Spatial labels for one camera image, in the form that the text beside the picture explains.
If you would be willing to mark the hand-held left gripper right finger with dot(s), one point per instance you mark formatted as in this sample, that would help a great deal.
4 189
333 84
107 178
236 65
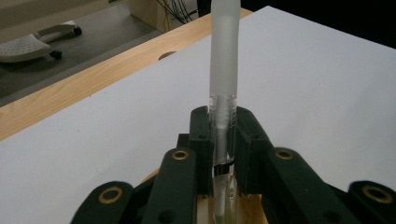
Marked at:
250 155

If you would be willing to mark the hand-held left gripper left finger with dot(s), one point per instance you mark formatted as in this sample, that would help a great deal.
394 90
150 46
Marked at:
202 155

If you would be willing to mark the clear plastic test tube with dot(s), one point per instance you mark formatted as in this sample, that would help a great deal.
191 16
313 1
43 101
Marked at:
224 56

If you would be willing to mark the white table board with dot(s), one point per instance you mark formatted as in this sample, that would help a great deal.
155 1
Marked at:
311 93

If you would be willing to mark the wooden table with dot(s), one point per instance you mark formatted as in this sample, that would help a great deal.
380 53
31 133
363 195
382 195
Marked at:
93 81

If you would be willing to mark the wooden desk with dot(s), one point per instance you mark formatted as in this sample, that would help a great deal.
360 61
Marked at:
146 12

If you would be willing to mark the white office chair base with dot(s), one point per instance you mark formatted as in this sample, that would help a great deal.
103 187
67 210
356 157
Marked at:
25 48

